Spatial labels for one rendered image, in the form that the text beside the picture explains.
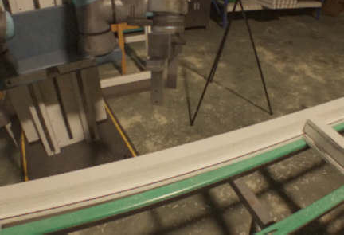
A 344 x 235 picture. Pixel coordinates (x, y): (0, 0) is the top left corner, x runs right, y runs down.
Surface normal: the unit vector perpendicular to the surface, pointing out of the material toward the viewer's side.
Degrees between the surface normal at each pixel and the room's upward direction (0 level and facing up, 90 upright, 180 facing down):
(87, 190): 90
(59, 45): 90
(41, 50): 90
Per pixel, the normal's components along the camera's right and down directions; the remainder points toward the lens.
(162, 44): -0.24, 0.29
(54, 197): 0.35, 0.52
